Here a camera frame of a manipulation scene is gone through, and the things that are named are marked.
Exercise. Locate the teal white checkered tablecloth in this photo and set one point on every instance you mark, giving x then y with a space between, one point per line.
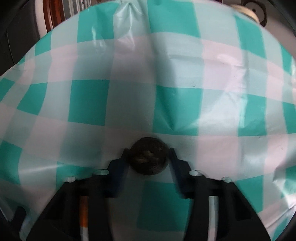
204 78

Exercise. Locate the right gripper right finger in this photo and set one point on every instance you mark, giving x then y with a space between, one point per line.
236 218

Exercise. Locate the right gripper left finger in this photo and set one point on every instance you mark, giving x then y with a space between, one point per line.
83 201

